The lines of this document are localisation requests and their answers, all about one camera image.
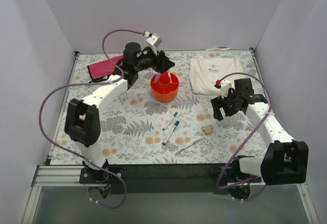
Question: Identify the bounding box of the thin lilac pen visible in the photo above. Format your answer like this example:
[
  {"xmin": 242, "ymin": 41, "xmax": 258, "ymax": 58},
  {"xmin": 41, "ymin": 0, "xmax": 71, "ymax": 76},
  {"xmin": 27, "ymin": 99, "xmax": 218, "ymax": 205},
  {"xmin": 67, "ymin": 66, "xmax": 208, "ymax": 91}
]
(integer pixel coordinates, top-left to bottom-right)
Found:
[{"xmin": 175, "ymin": 139, "xmax": 202, "ymax": 155}]

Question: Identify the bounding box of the green cap white marker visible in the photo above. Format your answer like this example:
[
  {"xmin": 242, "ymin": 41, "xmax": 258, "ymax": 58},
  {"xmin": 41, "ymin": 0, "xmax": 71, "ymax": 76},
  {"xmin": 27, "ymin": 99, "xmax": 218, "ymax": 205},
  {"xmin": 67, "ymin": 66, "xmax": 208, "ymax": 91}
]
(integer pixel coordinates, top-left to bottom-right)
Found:
[{"xmin": 162, "ymin": 112, "xmax": 178, "ymax": 131}]

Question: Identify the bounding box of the blue cap white marker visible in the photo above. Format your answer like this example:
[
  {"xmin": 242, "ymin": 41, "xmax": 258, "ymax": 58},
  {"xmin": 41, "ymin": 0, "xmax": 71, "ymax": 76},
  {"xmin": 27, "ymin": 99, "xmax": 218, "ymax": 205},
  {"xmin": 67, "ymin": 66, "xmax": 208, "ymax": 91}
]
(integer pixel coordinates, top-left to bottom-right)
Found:
[{"xmin": 162, "ymin": 120, "xmax": 179, "ymax": 145}]

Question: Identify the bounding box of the lilac pastel highlighter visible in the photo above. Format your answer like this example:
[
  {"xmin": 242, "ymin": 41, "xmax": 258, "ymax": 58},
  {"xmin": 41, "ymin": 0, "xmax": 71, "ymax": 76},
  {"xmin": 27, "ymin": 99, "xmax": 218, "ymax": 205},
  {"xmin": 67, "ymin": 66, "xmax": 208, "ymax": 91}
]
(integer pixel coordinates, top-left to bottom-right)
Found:
[{"xmin": 154, "ymin": 73, "xmax": 161, "ymax": 82}]

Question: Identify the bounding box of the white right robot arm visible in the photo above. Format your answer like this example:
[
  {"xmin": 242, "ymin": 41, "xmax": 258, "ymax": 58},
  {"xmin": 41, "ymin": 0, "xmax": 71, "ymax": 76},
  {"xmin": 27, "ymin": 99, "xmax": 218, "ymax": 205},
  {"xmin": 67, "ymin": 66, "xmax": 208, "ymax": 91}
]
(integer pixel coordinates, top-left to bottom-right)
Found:
[{"xmin": 211, "ymin": 74, "xmax": 309, "ymax": 186}]

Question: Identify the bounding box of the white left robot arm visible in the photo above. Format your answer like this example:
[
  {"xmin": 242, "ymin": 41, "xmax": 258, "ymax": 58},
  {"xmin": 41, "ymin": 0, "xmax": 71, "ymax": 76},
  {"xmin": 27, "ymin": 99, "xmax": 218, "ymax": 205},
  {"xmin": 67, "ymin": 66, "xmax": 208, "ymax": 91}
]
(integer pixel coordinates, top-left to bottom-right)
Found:
[{"xmin": 64, "ymin": 42, "xmax": 175, "ymax": 183}]

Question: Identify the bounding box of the orange round desk organizer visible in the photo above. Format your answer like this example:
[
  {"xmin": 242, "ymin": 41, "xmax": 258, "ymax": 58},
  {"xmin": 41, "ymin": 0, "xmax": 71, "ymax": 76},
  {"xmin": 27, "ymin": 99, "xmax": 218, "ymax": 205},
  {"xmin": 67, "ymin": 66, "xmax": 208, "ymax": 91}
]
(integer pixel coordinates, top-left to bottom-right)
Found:
[{"xmin": 150, "ymin": 73, "xmax": 179, "ymax": 103}]

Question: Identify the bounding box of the small brown binder clip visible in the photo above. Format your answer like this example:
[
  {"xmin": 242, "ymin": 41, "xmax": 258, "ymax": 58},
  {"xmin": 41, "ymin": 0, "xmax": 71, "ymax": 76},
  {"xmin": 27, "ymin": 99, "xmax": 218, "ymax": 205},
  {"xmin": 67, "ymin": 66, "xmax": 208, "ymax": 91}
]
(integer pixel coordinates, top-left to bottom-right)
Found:
[{"xmin": 201, "ymin": 125, "xmax": 213, "ymax": 135}]

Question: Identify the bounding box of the cream folded t-shirt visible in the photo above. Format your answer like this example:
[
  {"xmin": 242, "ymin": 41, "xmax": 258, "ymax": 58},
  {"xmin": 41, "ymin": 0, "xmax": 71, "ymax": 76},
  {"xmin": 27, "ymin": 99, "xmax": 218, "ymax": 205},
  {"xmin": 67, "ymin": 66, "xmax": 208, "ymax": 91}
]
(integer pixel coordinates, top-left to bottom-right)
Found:
[{"xmin": 189, "ymin": 56, "xmax": 243, "ymax": 96}]

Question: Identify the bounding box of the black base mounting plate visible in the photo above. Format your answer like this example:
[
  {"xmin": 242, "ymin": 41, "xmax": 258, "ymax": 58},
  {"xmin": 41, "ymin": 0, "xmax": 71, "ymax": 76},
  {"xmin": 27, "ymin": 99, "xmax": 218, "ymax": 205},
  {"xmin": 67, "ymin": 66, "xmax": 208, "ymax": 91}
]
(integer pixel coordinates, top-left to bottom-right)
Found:
[{"xmin": 79, "ymin": 164, "xmax": 264, "ymax": 194}]

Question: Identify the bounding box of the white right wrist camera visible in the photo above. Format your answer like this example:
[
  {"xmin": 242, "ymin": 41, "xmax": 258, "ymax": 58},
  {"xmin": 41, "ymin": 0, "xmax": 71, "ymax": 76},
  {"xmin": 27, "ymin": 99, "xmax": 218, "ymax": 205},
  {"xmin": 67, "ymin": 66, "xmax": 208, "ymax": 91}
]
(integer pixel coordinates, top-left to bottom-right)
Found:
[{"xmin": 215, "ymin": 80, "xmax": 232, "ymax": 98}]

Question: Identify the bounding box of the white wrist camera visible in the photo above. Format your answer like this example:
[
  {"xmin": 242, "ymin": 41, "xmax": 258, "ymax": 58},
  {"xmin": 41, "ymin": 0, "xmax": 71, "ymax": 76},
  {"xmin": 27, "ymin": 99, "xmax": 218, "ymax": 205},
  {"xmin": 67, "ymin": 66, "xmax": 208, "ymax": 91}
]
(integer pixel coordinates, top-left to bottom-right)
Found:
[
  {"xmin": 144, "ymin": 31, "xmax": 162, "ymax": 56},
  {"xmin": 215, "ymin": 80, "xmax": 232, "ymax": 98}
]

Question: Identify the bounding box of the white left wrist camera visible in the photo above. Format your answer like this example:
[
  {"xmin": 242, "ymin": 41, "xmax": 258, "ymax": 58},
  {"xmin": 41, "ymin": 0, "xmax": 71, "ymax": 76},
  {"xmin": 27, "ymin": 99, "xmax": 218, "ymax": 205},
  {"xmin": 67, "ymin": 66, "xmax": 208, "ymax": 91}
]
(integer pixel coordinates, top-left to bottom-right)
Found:
[{"xmin": 144, "ymin": 31, "xmax": 162, "ymax": 56}]

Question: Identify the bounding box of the aluminium frame rail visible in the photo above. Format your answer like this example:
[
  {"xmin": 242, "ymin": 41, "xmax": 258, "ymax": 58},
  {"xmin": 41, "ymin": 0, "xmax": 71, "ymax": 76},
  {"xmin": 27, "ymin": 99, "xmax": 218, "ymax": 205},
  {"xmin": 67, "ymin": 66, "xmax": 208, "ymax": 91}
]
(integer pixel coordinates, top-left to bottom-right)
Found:
[{"xmin": 32, "ymin": 165, "xmax": 83, "ymax": 186}]

